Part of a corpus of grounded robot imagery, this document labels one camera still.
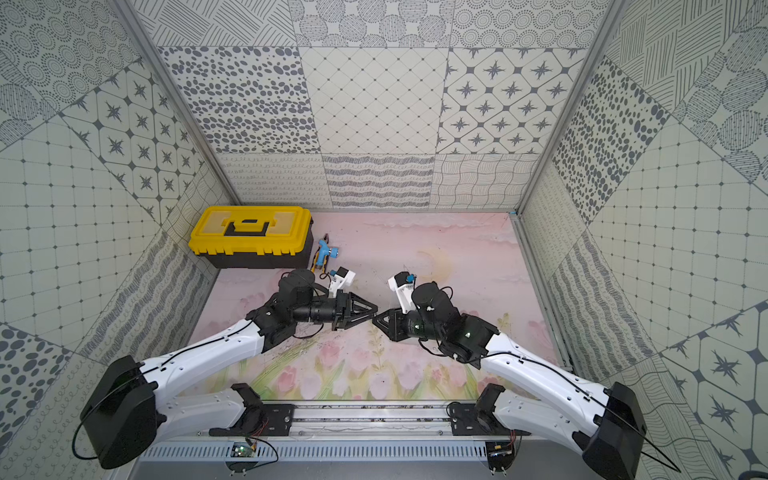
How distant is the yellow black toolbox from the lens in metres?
0.92

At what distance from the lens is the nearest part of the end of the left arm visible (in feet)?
2.16

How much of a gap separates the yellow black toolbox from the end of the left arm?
324 mm

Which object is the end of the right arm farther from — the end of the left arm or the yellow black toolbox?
the yellow black toolbox

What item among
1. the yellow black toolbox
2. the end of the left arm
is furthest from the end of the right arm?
the yellow black toolbox
